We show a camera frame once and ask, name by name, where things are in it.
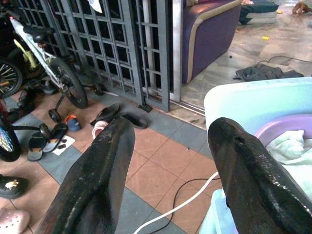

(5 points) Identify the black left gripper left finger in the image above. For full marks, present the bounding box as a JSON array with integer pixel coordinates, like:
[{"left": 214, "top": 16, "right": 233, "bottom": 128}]
[{"left": 36, "top": 117, "right": 136, "bottom": 234}]

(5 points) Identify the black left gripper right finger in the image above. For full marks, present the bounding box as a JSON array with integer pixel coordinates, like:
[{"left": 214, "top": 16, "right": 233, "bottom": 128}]
[{"left": 207, "top": 117, "right": 312, "bottom": 234}]

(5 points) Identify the white washing machine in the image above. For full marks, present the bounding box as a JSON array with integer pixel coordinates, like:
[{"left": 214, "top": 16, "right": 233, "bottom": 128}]
[{"left": 204, "top": 77, "right": 312, "bottom": 156}]

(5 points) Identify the white floor paper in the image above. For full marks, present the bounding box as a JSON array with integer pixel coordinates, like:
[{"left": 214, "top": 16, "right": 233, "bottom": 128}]
[{"left": 52, "top": 135, "right": 76, "bottom": 156}]

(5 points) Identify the pink slipper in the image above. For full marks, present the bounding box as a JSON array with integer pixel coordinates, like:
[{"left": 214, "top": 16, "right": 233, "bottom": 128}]
[{"left": 92, "top": 121, "right": 108, "bottom": 139}]

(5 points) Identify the pale green cloth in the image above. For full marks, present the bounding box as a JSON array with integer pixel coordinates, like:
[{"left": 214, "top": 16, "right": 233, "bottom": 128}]
[{"left": 265, "top": 130, "right": 312, "bottom": 193}]

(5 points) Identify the light blue plastic tub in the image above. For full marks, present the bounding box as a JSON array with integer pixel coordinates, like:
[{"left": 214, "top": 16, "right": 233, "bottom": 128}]
[{"left": 198, "top": 189, "right": 238, "bottom": 234}]

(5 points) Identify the blue and orange shoe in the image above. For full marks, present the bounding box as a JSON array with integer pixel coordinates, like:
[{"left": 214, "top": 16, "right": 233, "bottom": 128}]
[{"left": 65, "top": 115, "right": 81, "bottom": 132}]

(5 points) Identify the purple plastic basin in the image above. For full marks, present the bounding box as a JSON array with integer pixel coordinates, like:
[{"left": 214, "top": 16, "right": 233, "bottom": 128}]
[{"left": 254, "top": 114, "right": 312, "bottom": 147}]

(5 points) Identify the black flip-flop sandal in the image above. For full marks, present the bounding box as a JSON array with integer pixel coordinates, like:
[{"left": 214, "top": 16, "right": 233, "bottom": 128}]
[
  {"left": 90, "top": 104, "right": 120, "bottom": 126},
  {"left": 121, "top": 113, "right": 149, "bottom": 129}
]

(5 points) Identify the black clog with charm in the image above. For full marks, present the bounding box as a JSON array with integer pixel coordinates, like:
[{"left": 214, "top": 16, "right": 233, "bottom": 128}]
[{"left": 0, "top": 174, "right": 29, "bottom": 199}]

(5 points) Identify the pink clog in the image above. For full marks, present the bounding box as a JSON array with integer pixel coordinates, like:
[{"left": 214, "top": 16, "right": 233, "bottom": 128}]
[{"left": 0, "top": 208, "right": 30, "bottom": 234}]

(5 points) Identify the dark cloth on floor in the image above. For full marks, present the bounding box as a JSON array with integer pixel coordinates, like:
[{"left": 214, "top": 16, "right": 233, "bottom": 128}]
[{"left": 233, "top": 63, "right": 305, "bottom": 81}]

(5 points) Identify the white children's bicycle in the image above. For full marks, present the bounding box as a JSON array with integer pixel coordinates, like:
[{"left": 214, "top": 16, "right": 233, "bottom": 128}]
[{"left": 7, "top": 14, "right": 108, "bottom": 122}]

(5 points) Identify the grey metal grille gate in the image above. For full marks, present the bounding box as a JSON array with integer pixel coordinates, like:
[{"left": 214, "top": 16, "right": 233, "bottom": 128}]
[{"left": 14, "top": 0, "right": 171, "bottom": 113}]

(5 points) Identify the bicycle with colourful spokes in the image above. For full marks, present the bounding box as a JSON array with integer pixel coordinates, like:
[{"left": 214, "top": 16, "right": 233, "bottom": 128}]
[{"left": 0, "top": 48, "right": 24, "bottom": 99}]

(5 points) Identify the purple sofa with beige trim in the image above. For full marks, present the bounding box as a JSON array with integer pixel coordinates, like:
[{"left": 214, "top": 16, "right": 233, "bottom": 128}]
[{"left": 181, "top": 0, "right": 243, "bottom": 84}]

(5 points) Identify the dark mattress with white edge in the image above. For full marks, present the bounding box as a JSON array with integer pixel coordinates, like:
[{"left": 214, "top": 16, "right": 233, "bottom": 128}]
[{"left": 238, "top": 0, "right": 280, "bottom": 25}]

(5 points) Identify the brown toy animal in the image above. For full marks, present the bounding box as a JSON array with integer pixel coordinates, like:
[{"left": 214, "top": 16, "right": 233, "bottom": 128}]
[{"left": 292, "top": 1, "right": 312, "bottom": 16}]

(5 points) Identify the grey strap sandal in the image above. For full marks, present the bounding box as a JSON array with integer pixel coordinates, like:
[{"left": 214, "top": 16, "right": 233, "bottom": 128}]
[
  {"left": 43, "top": 122, "right": 68, "bottom": 154},
  {"left": 27, "top": 131, "right": 47, "bottom": 162}
]

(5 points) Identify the white hose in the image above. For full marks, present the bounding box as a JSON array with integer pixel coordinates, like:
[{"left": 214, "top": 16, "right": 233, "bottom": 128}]
[{"left": 133, "top": 171, "right": 219, "bottom": 234}]

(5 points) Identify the black floor cable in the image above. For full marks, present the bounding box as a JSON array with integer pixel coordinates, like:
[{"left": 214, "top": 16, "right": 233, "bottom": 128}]
[{"left": 255, "top": 55, "right": 312, "bottom": 68}]

